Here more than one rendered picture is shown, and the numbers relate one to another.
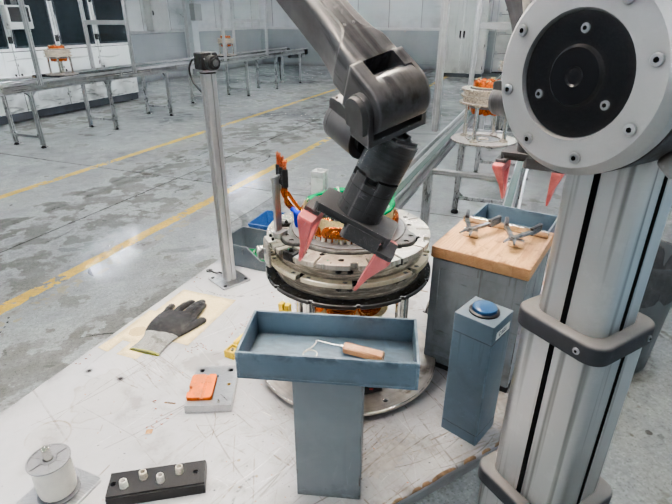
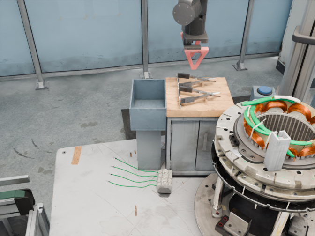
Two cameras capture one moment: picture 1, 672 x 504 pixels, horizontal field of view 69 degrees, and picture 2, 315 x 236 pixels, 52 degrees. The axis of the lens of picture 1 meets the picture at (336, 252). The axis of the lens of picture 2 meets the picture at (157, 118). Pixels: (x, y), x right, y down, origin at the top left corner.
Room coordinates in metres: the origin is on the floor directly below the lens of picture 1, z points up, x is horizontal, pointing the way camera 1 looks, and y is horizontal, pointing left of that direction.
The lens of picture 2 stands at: (1.48, 0.31, 1.60)
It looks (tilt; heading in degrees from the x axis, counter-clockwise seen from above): 37 degrees down; 237
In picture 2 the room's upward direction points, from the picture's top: straight up
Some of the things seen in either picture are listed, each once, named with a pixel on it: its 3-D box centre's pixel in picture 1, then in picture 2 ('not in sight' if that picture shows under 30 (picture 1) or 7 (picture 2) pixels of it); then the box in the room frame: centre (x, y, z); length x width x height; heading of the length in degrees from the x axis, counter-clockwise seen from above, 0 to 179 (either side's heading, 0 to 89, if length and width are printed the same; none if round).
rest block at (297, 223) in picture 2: not in sight; (298, 226); (0.87, 0.09, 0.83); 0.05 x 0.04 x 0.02; 26
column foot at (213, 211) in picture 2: not in sight; (216, 207); (1.00, -0.10, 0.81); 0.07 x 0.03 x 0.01; 55
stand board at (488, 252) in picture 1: (494, 244); (198, 95); (0.91, -0.32, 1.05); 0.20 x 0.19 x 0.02; 147
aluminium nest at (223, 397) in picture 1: (213, 386); not in sight; (0.79, 0.25, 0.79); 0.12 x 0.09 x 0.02; 3
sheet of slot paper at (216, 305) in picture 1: (172, 322); not in sight; (1.04, 0.41, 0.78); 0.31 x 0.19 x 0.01; 158
